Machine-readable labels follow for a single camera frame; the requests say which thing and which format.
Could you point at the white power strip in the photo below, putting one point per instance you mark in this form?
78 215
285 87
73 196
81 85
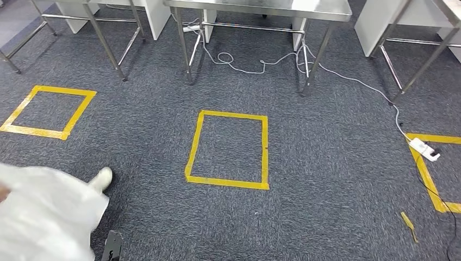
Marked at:
423 148
191 28

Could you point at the white partition panel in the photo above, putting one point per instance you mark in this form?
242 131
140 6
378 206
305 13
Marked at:
158 18
367 28

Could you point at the person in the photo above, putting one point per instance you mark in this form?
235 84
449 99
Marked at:
43 216

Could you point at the yellow tape scrap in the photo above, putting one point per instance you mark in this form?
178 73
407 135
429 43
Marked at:
407 221

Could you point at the steel workbench table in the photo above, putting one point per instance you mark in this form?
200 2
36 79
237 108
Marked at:
252 7

